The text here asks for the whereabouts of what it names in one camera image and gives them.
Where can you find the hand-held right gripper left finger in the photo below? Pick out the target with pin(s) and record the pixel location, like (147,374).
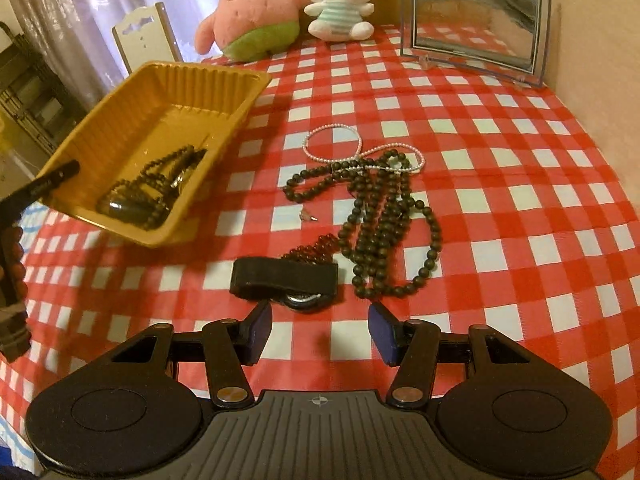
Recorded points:
(257,332)

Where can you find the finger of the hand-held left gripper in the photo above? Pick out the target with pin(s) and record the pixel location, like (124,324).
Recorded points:
(55,177)

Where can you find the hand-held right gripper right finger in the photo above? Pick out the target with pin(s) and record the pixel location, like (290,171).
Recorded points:
(382,335)

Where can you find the black glossy pendant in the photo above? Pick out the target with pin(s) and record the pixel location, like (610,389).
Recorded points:
(122,207)

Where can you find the gold plastic tray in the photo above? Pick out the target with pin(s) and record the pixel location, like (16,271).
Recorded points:
(125,120)

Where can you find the person's left hand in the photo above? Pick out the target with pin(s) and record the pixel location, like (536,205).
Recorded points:
(17,260)

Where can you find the blue patterned white blanket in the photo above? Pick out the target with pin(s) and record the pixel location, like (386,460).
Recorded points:
(35,217)

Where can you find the black folding rack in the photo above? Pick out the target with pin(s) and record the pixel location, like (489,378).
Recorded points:
(35,95)

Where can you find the small metal earring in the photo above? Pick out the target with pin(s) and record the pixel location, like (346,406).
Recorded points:
(309,216)

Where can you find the white wooden chair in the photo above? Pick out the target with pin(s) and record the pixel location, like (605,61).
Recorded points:
(145,35)

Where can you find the red white checkered tablecloth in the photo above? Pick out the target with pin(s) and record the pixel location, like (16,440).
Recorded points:
(500,185)

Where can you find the pink starfish plush toy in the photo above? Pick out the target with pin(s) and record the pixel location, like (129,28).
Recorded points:
(255,10)

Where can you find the white rabbit plush toy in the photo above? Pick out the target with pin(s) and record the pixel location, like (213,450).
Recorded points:
(337,0)

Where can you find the glass sand picture frame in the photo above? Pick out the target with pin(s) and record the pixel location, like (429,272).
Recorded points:
(475,15)

